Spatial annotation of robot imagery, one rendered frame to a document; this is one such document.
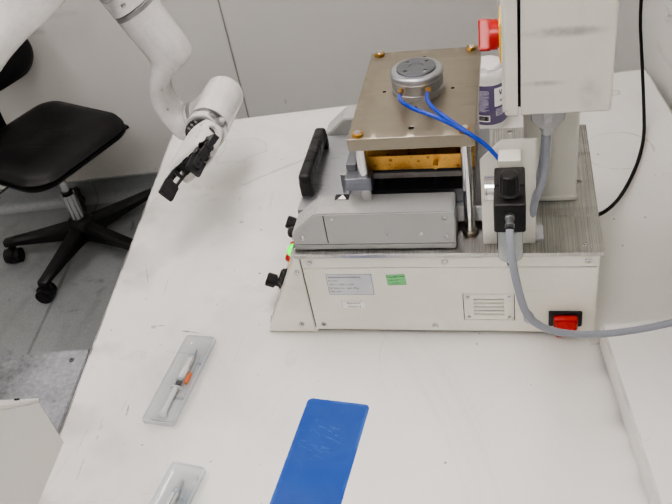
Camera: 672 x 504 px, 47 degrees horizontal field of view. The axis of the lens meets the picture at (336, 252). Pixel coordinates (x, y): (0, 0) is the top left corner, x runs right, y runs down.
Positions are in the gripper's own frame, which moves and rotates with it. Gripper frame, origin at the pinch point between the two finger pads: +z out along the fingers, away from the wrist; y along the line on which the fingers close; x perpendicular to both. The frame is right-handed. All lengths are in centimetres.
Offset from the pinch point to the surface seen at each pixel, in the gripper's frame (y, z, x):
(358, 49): 24, -137, -43
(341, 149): -28.6, -0.6, -15.0
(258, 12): 38, -133, -9
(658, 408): -58, 40, -56
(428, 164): -47, 15, -19
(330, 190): -29.2, 11.5, -14.7
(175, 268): 13.0, 6.8, -10.4
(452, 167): -49, 15, -22
